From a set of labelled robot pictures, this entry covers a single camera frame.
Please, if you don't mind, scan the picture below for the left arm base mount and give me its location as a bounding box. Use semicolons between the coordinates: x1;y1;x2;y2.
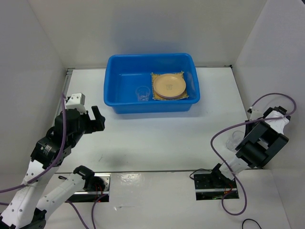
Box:
68;173;111;203

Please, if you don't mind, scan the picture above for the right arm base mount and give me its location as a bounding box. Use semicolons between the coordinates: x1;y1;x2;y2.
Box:
189;168;239;201

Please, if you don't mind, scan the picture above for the blue plastic bin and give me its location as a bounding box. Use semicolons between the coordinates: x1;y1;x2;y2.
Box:
103;53;200;114

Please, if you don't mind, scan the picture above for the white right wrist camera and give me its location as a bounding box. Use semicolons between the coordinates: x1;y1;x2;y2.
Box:
247;107;263;121

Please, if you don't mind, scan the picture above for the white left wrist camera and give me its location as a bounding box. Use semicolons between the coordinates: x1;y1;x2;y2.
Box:
66;93;87;115

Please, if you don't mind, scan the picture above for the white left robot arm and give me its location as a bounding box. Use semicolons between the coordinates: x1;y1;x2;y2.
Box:
0;106;105;229

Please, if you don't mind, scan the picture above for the black cable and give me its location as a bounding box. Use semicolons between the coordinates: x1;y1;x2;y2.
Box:
242;218;263;229

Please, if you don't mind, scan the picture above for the pink plastic plate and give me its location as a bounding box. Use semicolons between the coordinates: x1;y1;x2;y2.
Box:
153;92;189;100

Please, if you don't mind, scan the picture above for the clear plastic cup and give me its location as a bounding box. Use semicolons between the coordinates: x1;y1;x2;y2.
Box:
226;130;244;152
135;86;151;102

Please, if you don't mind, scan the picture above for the yellow plastic plate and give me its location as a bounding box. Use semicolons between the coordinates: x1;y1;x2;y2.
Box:
152;73;186;97

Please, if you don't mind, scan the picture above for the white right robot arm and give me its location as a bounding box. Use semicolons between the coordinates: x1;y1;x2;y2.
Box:
209;106;290;187

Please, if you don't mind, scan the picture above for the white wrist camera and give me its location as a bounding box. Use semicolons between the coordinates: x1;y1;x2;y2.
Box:
66;93;87;115
247;107;263;121

